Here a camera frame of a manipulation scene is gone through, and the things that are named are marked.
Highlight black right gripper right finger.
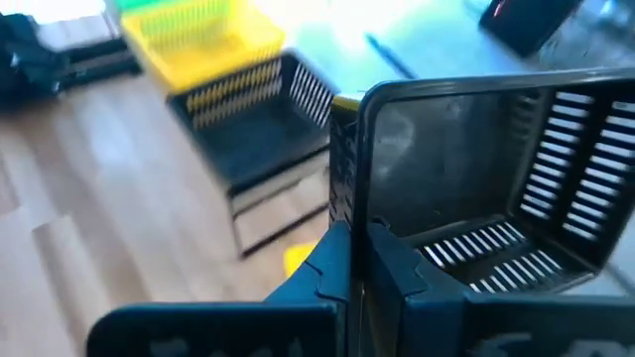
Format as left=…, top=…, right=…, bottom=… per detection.
left=366, top=222, right=635, bottom=357

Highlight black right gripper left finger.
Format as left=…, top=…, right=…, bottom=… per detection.
left=86, top=220, right=352, bottom=357

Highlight yellow slotted plastic basket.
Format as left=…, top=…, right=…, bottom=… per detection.
left=120, top=0, right=288, bottom=95
left=283, top=240, right=319, bottom=278

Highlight black slotted plastic basket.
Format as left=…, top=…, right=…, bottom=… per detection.
left=168, top=49, right=341, bottom=197
left=327, top=66, right=635, bottom=298

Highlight wooden shelf with black posts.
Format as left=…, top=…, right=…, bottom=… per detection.
left=163, top=73, right=332, bottom=259

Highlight black box with red mark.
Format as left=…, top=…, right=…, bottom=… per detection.
left=478, top=0, right=585, bottom=59

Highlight green slotted plastic basket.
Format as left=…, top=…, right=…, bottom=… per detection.
left=112, top=0, right=234, bottom=14

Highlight black aluminium rig frame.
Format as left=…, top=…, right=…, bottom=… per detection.
left=59, top=39, right=144, bottom=91

